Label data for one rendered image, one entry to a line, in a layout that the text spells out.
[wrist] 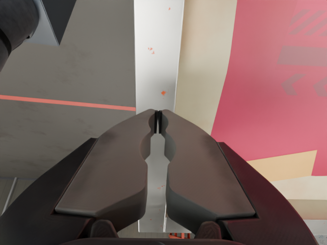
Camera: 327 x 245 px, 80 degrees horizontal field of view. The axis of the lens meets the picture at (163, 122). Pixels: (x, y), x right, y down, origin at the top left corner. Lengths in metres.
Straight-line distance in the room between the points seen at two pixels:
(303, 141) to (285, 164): 0.04
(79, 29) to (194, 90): 1.91
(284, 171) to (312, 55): 0.16
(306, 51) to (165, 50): 0.15
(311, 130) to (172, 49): 0.21
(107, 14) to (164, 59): 1.76
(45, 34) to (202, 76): 0.38
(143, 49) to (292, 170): 0.26
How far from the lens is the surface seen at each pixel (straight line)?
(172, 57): 0.17
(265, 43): 0.23
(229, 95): 0.23
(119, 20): 1.93
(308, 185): 0.38
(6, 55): 0.43
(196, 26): 0.21
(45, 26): 0.50
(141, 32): 0.17
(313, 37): 0.25
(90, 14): 1.96
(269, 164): 0.31
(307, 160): 0.34
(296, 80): 0.26
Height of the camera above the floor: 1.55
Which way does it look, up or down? 28 degrees down
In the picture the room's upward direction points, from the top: 179 degrees counter-clockwise
